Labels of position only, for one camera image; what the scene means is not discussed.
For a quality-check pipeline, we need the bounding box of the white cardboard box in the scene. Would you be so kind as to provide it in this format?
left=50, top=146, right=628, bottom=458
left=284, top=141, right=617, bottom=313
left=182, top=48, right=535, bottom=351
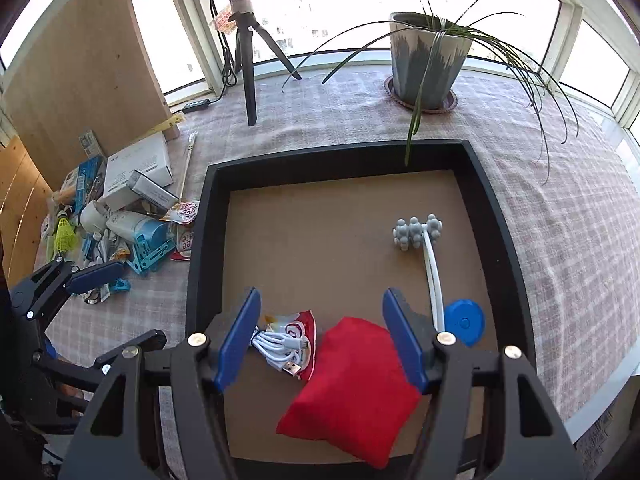
left=102, top=132, right=174, bottom=211

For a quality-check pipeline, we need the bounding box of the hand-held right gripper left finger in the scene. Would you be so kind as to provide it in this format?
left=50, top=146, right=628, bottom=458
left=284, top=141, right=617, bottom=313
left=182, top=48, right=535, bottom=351
left=57, top=287, right=263, bottom=480

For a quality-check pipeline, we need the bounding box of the grey white massage roller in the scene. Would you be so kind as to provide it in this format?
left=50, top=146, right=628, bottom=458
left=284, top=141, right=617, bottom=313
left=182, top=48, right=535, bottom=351
left=391, top=214, right=447, bottom=333

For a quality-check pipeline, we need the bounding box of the opened yellow red packet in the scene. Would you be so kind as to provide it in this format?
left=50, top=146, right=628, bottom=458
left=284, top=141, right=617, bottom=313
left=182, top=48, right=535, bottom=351
left=159, top=200, right=201, bottom=225

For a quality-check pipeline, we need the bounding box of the blue card package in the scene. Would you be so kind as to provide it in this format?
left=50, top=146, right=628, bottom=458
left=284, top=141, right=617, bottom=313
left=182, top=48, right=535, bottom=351
left=75, top=155, right=107, bottom=211

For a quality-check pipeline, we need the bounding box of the grey tin box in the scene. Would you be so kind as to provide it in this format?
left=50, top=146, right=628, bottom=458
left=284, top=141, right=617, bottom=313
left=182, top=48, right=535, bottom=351
left=127, top=170, right=180, bottom=216

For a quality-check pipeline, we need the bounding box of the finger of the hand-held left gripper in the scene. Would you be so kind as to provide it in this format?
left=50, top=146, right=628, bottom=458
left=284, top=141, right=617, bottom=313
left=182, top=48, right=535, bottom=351
left=10, top=255, right=126, bottom=321
left=94, top=331, right=169, bottom=377

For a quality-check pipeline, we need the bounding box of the yellow shuttlecock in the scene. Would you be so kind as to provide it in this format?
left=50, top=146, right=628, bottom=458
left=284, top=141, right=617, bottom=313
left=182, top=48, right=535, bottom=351
left=52, top=212, right=80, bottom=256

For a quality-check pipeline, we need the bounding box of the potted plant in grey pot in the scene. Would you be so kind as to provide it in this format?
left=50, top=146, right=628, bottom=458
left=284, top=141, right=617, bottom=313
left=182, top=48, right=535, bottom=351
left=280, top=0, right=581, bottom=186

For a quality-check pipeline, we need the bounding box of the black cable with inline switch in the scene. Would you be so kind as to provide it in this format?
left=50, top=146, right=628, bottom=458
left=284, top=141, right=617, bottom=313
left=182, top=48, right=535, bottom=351
left=170, top=0, right=238, bottom=115

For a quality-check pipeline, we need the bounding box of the white tube with blue cap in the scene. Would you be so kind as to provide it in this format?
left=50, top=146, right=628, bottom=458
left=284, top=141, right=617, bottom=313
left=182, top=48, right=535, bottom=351
left=106, top=210, right=171, bottom=261

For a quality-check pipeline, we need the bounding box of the blue round lid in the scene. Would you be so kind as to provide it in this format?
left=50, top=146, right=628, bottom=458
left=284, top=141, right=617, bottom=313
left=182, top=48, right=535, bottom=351
left=442, top=299, right=486, bottom=347

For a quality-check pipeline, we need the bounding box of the black tray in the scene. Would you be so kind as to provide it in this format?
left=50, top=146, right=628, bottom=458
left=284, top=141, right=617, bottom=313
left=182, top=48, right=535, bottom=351
left=184, top=139, right=538, bottom=476

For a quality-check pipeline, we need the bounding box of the white thin stick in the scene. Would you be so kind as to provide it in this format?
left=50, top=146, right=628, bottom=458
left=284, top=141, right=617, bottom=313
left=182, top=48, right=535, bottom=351
left=176, top=131, right=199, bottom=200

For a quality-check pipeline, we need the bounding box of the plaid cloth covered desktop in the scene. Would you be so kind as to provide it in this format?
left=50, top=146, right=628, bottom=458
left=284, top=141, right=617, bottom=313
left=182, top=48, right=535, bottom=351
left=35, top=62, right=640, bottom=480

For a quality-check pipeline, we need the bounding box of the orange packet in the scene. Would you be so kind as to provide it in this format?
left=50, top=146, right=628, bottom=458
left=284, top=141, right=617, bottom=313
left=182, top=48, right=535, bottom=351
left=60, top=170, right=83, bottom=206

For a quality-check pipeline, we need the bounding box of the red white creamer packet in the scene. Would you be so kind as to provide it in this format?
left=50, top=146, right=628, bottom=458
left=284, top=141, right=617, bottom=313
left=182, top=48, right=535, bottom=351
left=170, top=230, right=197, bottom=262

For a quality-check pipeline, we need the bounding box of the red cloth pouch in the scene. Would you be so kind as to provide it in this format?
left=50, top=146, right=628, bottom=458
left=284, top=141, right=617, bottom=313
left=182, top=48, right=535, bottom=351
left=276, top=316, right=422, bottom=470

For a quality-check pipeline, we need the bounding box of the wooden slat panel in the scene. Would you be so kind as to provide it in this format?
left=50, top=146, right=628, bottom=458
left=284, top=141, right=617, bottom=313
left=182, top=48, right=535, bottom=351
left=0, top=135, right=53, bottom=286

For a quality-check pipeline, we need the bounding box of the pink round saucer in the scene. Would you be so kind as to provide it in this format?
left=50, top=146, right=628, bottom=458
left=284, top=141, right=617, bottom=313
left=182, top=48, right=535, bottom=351
left=383, top=75, right=458, bottom=113

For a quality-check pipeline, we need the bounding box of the wooden board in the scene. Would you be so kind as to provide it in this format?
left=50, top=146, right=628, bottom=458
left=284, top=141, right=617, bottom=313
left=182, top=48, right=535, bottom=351
left=0, top=0, right=181, bottom=193

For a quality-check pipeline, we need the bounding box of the white round cup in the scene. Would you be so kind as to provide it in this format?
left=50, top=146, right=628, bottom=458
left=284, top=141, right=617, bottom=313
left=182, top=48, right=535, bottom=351
left=80, top=200, right=108, bottom=233

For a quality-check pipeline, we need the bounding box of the red white snack packet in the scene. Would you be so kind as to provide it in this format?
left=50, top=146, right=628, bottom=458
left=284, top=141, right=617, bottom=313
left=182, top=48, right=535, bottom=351
left=262, top=308, right=318, bottom=383

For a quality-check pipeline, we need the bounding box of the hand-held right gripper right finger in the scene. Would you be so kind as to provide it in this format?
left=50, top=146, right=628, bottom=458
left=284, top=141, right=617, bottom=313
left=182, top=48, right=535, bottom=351
left=382, top=287, right=585, bottom=480

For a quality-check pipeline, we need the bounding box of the black tripod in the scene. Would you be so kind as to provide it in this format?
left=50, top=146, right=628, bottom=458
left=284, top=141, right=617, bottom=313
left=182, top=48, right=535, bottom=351
left=227, top=0, right=303, bottom=127

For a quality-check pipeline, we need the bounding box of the small green printed card box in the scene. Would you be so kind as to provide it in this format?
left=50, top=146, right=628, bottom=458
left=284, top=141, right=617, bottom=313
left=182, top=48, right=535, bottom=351
left=79, top=130, right=107, bottom=161

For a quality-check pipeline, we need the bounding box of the white cable bundle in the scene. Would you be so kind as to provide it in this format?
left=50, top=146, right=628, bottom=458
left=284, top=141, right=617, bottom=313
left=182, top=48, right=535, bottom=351
left=249, top=327, right=311, bottom=377

